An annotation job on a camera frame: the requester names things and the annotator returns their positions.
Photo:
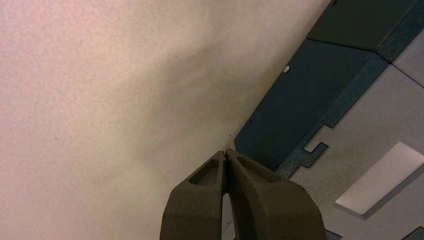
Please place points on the blank white label plate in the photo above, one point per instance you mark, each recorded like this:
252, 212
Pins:
381, 179

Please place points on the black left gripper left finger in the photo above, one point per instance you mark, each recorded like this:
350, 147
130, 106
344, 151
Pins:
195, 212

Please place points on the dark blue grey control box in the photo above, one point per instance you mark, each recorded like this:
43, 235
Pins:
298, 99

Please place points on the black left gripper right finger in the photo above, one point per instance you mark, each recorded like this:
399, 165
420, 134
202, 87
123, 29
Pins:
275, 208

